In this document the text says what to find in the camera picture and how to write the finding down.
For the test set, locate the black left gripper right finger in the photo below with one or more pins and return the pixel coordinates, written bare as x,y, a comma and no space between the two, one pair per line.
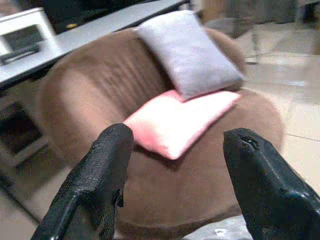
265,180

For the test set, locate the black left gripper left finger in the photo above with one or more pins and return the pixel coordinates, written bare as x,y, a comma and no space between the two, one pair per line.
95,175

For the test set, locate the brown sofa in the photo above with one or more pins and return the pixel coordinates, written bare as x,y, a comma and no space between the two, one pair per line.
105,100

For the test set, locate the pink pillow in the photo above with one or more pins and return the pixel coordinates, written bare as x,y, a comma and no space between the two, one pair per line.
180,120

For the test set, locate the grey pillow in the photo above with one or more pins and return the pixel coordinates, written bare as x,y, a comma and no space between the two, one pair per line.
190,55

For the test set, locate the grey rug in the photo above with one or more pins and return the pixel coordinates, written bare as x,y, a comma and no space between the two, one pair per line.
220,230

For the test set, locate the white cabinet with dark opening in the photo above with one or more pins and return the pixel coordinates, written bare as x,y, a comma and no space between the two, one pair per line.
20,132

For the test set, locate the white long table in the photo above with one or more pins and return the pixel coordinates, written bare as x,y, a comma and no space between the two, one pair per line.
82,37

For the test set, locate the white box appliance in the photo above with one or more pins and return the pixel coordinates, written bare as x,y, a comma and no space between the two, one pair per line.
22,40

